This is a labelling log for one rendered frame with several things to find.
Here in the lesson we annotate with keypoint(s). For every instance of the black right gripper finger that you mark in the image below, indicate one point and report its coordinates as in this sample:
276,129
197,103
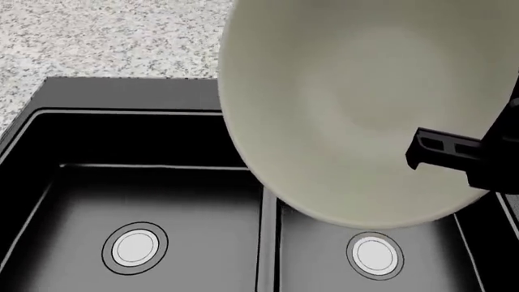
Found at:
442,148

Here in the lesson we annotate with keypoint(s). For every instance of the cream mixing bowl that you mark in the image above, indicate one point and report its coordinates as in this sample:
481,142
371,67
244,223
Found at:
348,106

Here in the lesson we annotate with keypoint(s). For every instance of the round silver sink drain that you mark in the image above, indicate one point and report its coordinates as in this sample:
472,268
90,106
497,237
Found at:
135,248
374,255

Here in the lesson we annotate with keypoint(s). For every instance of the black double basin sink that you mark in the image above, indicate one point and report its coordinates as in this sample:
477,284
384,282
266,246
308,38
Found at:
134,188

